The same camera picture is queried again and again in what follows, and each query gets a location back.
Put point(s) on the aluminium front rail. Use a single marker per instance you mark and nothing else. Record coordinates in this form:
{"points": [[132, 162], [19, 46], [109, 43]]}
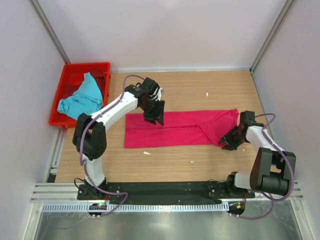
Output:
{"points": [[67, 192]]}

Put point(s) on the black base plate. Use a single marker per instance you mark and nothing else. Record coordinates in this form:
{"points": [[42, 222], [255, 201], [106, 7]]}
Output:
{"points": [[177, 193]]}

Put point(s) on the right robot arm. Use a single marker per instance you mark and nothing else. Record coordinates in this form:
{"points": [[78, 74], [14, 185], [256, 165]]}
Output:
{"points": [[273, 168]]}

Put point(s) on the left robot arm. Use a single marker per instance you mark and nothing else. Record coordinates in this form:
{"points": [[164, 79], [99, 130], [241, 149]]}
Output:
{"points": [[90, 134]]}

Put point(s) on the left aluminium corner post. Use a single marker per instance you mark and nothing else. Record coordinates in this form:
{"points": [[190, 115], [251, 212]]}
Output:
{"points": [[49, 29]]}

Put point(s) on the red plastic bin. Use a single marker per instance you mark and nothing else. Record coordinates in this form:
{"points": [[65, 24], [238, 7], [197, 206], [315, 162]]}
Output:
{"points": [[70, 80]]}

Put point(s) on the aluminium corner post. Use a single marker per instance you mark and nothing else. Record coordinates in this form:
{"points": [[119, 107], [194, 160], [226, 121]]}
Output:
{"points": [[49, 29], [280, 19]]}

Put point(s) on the turquoise t-shirt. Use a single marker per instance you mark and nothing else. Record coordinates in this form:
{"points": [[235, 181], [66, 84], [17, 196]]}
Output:
{"points": [[87, 99]]}

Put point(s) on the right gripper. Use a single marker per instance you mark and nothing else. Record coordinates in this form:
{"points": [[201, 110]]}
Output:
{"points": [[228, 135]]}

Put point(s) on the white slotted cable duct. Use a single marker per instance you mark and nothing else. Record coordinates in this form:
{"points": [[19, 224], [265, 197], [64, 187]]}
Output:
{"points": [[82, 207]]}

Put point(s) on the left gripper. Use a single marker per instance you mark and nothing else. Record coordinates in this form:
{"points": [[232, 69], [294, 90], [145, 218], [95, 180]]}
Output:
{"points": [[160, 119]]}

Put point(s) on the pink t-shirt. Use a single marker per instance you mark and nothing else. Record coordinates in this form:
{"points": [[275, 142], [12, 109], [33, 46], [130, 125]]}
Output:
{"points": [[181, 128]]}

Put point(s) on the right aluminium corner post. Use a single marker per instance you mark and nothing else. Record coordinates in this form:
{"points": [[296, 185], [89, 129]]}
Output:
{"points": [[280, 19]]}

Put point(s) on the right round black connector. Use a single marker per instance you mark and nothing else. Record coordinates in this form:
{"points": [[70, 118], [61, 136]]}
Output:
{"points": [[236, 209]]}

